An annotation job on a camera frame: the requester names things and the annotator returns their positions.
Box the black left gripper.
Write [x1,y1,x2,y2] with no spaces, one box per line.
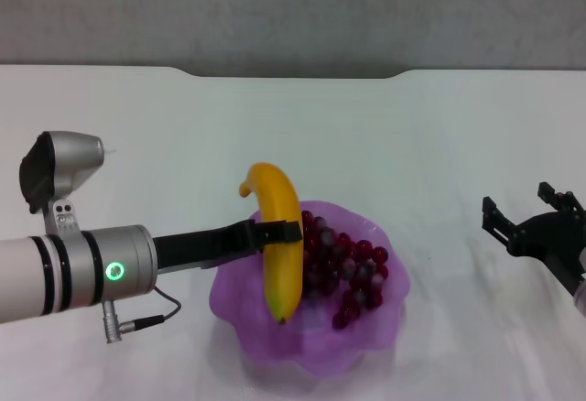
[152,219,305,275]

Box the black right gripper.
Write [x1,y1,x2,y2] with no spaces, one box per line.
[481,181,586,300]

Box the yellow banana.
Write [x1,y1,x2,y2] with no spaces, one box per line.
[238,161,306,326]

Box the dark red grape bunch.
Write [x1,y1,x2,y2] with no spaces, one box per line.
[299,210,391,331]

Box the purple wavy plastic plate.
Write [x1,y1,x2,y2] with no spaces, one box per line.
[209,199,411,380]

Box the grey cable with metal plug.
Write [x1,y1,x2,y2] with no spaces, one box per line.
[102,285,182,345]

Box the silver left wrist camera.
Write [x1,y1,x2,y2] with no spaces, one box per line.
[18,131,104,237]

